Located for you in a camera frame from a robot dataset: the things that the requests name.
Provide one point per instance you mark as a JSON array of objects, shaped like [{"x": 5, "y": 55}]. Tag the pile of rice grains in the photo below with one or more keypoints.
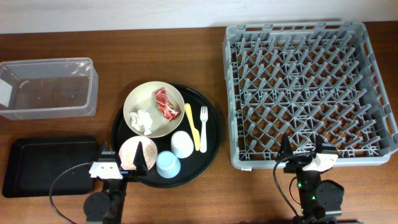
[{"x": 150, "y": 154}]

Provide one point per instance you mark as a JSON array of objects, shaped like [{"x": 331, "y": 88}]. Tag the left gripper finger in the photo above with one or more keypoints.
[
  {"x": 102, "y": 152},
  {"x": 139, "y": 161}
]

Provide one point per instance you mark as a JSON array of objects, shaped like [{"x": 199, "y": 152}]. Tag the round black serving tray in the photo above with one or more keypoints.
[{"x": 192, "y": 166}]

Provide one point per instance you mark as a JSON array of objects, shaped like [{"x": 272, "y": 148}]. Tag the red snack wrapper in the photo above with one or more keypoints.
[{"x": 164, "y": 104}]

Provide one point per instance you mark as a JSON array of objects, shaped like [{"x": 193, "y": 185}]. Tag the large beige bowl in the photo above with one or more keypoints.
[{"x": 143, "y": 98}]

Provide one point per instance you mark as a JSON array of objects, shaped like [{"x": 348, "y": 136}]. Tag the yellow plastic knife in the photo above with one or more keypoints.
[{"x": 195, "y": 132}]

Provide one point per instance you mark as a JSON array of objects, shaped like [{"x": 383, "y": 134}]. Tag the light blue plastic cup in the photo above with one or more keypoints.
[{"x": 168, "y": 165}]

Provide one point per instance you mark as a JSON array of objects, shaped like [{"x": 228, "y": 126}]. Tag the white plastic fork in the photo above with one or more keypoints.
[{"x": 203, "y": 138}]

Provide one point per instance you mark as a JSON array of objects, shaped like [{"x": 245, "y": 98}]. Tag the clear plastic waste bin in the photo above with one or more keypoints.
[{"x": 48, "y": 88}]

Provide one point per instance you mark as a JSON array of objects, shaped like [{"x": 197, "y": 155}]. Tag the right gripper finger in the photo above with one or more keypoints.
[
  {"x": 285, "y": 150},
  {"x": 323, "y": 147}
]

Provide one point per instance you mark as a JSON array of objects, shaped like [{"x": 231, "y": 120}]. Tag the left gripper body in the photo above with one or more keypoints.
[{"x": 120, "y": 174}]

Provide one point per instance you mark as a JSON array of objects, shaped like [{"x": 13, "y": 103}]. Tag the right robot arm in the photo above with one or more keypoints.
[{"x": 320, "y": 200}]

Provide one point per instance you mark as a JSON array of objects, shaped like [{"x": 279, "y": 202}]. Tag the white napkin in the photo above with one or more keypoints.
[{"x": 141, "y": 121}]

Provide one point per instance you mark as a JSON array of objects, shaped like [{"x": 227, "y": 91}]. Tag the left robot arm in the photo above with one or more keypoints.
[{"x": 107, "y": 205}]

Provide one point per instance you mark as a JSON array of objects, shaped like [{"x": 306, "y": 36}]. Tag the grey plastic dishwasher rack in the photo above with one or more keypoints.
[{"x": 305, "y": 79}]

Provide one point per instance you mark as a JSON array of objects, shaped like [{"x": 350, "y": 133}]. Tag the small pink bowl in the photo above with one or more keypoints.
[{"x": 131, "y": 144}]

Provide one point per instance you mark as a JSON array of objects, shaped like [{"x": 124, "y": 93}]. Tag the white plastic cup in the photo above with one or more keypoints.
[{"x": 181, "y": 144}]

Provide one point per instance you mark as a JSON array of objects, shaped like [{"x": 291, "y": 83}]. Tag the black rectangular tray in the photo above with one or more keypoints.
[{"x": 35, "y": 163}]

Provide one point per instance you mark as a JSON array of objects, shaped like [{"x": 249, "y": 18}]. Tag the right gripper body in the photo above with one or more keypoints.
[{"x": 297, "y": 163}]

